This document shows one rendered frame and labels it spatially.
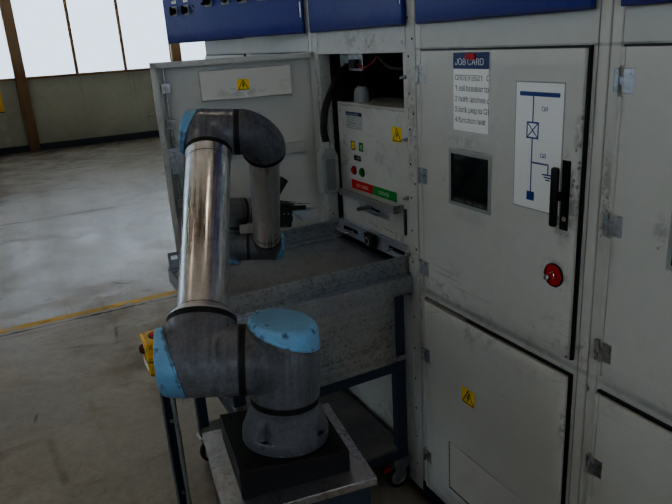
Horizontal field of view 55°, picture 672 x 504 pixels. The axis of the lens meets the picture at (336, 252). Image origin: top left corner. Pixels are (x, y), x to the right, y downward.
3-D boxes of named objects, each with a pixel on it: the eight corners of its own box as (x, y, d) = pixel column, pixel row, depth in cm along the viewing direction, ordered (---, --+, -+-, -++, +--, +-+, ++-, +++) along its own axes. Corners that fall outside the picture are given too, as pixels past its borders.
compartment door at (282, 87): (176, 253, 259) (148, 62, 236) (324, 230, 278) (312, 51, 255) (177, 258, 253) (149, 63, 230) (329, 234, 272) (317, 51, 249)
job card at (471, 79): (487, 136, 166) (489, 51, 159) (451, 130, 179) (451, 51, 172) (489, 135, 166) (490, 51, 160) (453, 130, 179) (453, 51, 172)
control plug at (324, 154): (324, 194, 250) (321, 149, 244) (318, 192, 254) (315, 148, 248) (341, 191, 253) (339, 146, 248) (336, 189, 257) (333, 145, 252)
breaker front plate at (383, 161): (409, 251, 222) (405, 111, 207) (342, 222, 263) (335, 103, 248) (412, 251, 223) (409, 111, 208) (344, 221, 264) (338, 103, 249)
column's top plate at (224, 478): (377, 485, 135) (377, 477, 134) (226, 528, 126) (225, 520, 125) (328, 409, 164) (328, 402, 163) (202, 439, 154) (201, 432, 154)
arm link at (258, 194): (285, 99, 164) (284, 238, 222) (236, 98, 163) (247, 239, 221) (286, 133, 158) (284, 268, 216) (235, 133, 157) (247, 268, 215)
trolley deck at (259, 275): (221, 343, 190) (219, 325, 188) (169, 282, 243) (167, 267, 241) (412, 292, 219) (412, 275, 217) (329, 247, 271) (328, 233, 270)
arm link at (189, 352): (237, 384, 126) (240, 93, 162) (145, 387, 124) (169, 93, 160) (241, 405, 139) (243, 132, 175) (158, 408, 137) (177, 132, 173)
